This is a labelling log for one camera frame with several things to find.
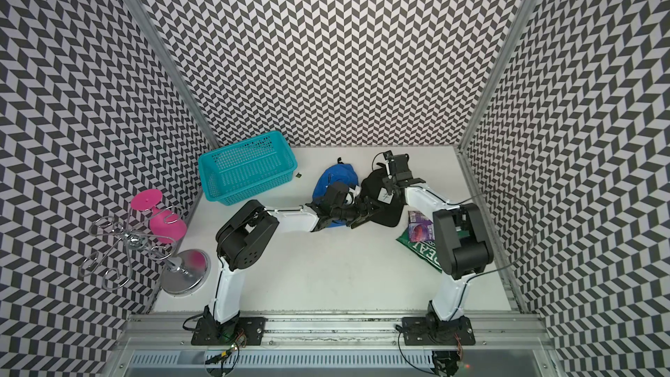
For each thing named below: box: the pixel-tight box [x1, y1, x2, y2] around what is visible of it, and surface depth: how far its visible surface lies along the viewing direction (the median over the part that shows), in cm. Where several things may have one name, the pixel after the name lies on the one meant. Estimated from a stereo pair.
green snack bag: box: [395, 226, 443, 274], surface depth 89 cm
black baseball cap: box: [357, 168, 406, 228], surface depth 96 cm
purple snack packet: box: [408, 210, 436, 243], surface depth 92 cm
